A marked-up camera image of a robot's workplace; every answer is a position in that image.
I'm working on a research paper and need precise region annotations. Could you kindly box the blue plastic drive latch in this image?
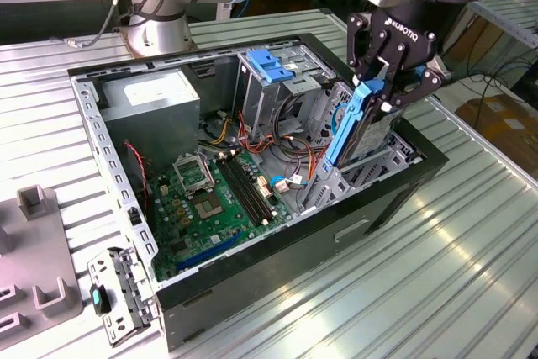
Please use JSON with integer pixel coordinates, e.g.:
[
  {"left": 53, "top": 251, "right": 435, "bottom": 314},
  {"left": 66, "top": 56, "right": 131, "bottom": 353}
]
[{"left": 247, "top": 48, "right": 295, "bottom": 85}]

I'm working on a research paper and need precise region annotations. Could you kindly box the metal socket cover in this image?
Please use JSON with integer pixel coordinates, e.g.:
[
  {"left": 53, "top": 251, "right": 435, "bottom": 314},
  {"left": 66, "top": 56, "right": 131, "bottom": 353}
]
[{"left": 173, "top": 156, "right": 215, "bottom": 197}]

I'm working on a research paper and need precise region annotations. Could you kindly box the labelled cardboard box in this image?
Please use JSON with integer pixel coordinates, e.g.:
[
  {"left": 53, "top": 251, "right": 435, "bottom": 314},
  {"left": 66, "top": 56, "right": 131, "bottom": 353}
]
[{"left": 456, "top": 96, "right": 538, "bottom": 166}]

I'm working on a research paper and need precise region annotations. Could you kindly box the green motherboard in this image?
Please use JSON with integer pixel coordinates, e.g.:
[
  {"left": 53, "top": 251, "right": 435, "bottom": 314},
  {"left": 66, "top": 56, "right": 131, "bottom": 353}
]
[{"left": 146, "top": 150, "right": 295, "bottom": 282}]

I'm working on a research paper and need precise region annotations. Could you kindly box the metal slat side table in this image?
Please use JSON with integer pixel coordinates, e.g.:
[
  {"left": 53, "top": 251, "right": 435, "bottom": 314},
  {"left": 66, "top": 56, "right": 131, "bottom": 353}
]
[{"left": 466, "top": 0, "right": 538, "bottom": 78}]

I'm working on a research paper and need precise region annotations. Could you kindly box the yellow wire bundle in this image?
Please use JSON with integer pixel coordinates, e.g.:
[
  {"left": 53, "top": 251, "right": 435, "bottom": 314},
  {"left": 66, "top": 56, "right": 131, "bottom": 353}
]
[{"left": 208, "top": 117, "right": 233, "bottom": 145}]

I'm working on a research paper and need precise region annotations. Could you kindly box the silver disk bay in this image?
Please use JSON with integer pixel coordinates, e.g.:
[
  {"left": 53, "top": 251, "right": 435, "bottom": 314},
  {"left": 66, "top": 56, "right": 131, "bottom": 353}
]
[{"left": 293, "top": 131, "right": 424, "bottom": 217}]

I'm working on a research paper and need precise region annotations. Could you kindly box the long blue expansion slot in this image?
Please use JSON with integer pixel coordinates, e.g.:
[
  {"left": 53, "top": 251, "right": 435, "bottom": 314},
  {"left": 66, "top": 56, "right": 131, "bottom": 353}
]
[{"left": 174, "top": 230, "right": 245, "bottom": 272}]

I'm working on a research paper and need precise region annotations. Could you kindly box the grey parts rack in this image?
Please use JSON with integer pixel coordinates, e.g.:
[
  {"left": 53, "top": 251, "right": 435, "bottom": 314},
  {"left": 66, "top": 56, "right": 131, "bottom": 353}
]
[{"left": 0, "top": 184, "right": 87, "bottom": 346}]

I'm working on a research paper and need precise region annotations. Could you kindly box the black PC case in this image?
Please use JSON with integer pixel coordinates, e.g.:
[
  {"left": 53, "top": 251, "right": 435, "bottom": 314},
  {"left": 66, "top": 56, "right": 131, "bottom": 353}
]
[{"left": 66, "top": 32, "right": 450, "bottom": 354}]

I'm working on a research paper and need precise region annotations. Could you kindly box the red orange wire bundle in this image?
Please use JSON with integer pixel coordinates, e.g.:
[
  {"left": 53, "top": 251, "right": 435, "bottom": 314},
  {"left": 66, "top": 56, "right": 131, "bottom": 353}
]
[{"left": 237, "top": 110, "right": 333, "bottom": 183}]

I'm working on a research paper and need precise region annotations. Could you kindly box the black RAM slot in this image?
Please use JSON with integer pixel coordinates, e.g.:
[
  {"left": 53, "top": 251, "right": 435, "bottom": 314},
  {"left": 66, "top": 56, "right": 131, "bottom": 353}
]
[
  {"left": 229, "top": 156, "right": 275, "bottom": 220},
  {"left": 218, "top": 157, "right": 265, "bottom": 226}
]

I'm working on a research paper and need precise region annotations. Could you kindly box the silver card bracket latch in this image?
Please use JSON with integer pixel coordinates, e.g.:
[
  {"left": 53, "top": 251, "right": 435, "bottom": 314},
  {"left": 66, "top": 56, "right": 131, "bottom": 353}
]
[{"left": 86, "top": 247, "right": 161, "bottom": 347}]

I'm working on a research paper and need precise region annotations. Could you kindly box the white connector blue wire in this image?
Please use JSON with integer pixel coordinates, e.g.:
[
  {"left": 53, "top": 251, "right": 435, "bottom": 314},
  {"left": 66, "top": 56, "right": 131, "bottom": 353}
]
[{"left": 268, "top": 173, "right": 304, "bottom": 197}]

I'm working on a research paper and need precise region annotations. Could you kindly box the CPU socket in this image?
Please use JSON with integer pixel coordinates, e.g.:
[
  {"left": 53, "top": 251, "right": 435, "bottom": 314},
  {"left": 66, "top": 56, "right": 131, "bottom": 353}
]
[{"left": 193, "top": 193, "right": 224, "bottom": 221}]

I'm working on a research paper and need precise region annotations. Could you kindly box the blue data wire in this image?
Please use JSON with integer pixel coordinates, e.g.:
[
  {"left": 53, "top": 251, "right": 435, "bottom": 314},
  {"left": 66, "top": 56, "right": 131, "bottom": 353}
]
[{"left": 330, "top": 102, "right": 352, "bottom": 138}]

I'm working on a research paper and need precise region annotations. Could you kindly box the hard disk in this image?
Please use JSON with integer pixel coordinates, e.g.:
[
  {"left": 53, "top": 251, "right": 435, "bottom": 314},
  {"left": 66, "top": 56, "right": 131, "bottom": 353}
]
[{"left": 323, "top": 77, "right": 404, "bottom": 169}]

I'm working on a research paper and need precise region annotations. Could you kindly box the red black twisted wire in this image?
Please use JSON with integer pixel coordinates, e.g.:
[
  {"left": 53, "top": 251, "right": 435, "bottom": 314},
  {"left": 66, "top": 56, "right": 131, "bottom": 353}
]
[{"left": 124, "top": 142, "right": 150, "bottom": 209}]

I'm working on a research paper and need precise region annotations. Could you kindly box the silver metal drive cage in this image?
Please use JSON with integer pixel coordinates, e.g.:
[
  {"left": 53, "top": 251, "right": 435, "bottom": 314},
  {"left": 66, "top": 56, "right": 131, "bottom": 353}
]
[{"left": 233, "top": 45, "right": 337, "bottom": 137}]

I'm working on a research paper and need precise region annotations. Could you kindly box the grey power supply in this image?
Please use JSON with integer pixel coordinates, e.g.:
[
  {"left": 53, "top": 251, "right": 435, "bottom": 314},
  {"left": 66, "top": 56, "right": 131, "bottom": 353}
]
[{"left": 98, "top": 68, "right": 202, "bottom": 171}]

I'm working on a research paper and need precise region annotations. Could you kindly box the black cable metal plug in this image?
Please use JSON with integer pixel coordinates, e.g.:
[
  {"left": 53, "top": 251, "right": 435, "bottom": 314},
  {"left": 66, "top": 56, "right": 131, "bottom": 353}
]
[{"left": 50, "top": 0, "right": 131, "bottom": 50}]

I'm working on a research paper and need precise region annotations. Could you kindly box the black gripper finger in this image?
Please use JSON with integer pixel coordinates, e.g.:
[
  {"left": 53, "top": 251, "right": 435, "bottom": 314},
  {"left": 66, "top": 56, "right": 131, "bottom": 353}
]
[
  {"left": 346, "top": 13, "right": 404, "bottom": 82},
  {"left": 380, "top": 62, "right": 454, "bottom": 114}
]

